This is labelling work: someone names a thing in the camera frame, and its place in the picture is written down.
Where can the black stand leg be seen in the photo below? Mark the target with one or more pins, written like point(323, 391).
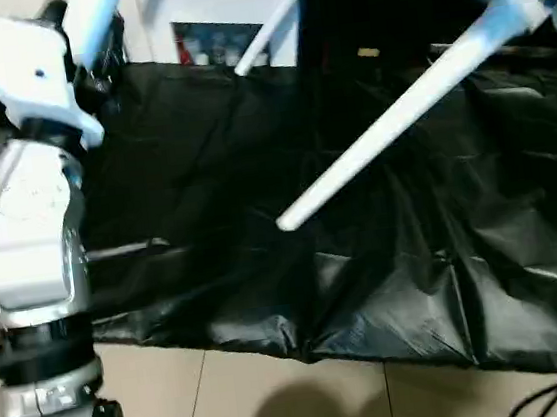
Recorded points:
point(542, 402)

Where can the small tan label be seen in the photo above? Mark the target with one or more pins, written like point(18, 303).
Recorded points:
point(368, 52)

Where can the white plastic table leg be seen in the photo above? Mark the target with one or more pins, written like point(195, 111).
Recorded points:
point(399, 119)
point(96, 23)
point(277, 22)

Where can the long black bar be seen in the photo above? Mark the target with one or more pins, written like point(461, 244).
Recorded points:
point(502, 47)

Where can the small red bottle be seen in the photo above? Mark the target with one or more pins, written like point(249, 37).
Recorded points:
point(183, 50)

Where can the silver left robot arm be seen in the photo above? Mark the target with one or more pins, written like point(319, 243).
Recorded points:
point(36, 246)

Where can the white cabinet with glass doors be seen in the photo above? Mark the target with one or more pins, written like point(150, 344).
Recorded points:
point(207, 20)

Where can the glossy black mat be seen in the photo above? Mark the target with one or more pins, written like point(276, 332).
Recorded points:
point(359, 209)

